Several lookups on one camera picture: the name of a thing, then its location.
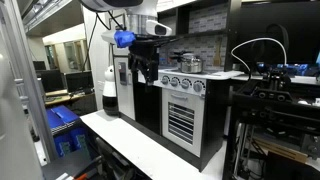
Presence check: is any silver pot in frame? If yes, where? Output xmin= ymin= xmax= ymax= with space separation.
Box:
xmin=181 ymin=58 xmax=203 ymax=74

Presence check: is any toy kitchen stove unit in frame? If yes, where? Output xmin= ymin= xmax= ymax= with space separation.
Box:
xmin=131 ymin=66 xmax=244 ymax=172

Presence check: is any black desk monitor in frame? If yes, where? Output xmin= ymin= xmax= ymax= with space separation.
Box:
xmin=65 ymin=71 xmax=94 ymax=93

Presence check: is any blue storage box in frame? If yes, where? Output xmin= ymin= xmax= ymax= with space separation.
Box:
xmin=46 ymin=105 xmax=79 ymax=130

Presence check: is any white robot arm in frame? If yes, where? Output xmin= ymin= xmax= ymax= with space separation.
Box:
xmin=79 ymin=0 xmax=172 ymax=86

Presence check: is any white cable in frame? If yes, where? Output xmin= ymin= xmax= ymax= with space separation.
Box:
xmin=230 ymin=37 xmax=288 ymax=72

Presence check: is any black monitor right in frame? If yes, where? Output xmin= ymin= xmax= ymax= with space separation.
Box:
xmin=237 ymin=1 xmax=320 ymax=64

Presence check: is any wooden spatula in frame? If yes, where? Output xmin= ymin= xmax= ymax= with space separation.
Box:
xmin=213 ymin=37 xmax=222 ymax=66

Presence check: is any white black speaker robot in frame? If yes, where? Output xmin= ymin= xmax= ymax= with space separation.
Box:
xmin=102 ymin=65 xmax=119 ymax=116

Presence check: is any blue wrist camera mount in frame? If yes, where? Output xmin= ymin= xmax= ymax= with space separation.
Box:
xmin=114 ymin=31 xmax=136 ymax=48

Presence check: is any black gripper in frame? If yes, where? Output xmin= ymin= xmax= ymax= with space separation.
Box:
xmin=128 ymin=36 xmax=171 ymax=91

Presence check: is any silver pot lid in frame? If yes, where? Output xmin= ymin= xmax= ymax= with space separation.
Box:
xmin=170 ymin=51 xmax=192 ymax=60

